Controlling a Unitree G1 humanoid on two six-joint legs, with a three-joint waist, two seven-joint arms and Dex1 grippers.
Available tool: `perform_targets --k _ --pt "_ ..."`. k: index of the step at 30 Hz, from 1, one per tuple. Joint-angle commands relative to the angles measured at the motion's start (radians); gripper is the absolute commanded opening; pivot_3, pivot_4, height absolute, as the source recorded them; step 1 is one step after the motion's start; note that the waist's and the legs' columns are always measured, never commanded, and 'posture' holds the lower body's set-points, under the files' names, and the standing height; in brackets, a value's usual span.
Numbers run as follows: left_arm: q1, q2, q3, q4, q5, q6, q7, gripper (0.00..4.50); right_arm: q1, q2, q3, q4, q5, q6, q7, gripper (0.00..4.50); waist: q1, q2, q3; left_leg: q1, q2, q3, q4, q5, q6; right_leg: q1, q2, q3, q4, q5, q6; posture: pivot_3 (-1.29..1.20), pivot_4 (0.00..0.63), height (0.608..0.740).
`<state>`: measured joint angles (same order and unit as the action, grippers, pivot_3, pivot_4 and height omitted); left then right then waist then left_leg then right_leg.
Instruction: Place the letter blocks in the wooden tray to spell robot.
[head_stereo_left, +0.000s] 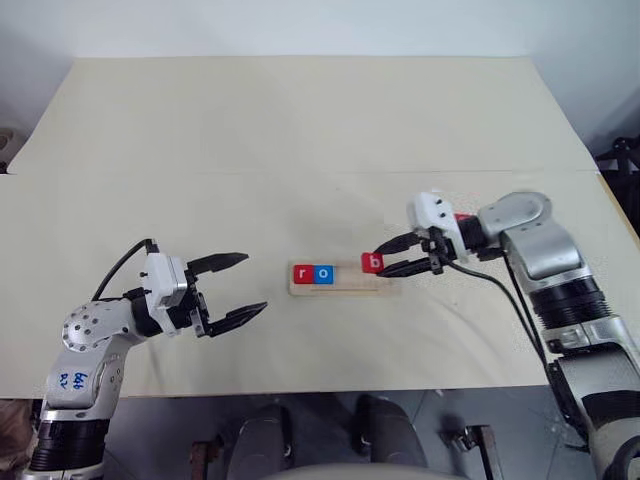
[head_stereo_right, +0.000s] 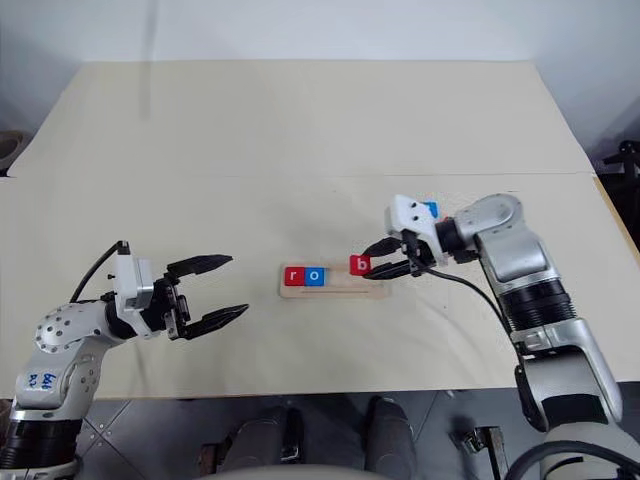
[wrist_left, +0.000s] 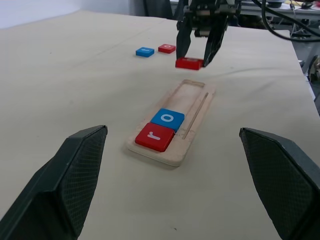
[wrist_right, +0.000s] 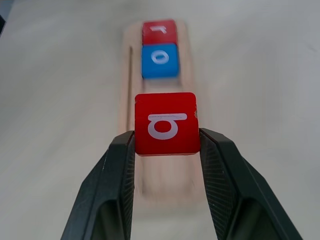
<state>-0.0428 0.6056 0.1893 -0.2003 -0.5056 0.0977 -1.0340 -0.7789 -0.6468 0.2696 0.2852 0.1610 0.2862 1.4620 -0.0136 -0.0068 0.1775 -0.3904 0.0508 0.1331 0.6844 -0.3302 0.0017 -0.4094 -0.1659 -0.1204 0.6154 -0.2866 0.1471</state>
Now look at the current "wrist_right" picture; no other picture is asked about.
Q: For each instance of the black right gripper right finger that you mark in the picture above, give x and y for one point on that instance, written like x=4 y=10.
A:
x=240 y=190

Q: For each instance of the long wooden tray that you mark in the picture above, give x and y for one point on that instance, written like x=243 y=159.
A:
x=160 y=172

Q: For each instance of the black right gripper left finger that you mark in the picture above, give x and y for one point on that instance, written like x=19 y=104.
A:
x=105 y=190

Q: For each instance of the red letter r block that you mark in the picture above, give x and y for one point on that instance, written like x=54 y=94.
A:
x=159 y=31

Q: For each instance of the blue letter o block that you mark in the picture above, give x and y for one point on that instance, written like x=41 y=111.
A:
x=160 y=61

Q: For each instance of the red letter b block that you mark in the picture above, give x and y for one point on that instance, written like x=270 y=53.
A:
x=165 y=122

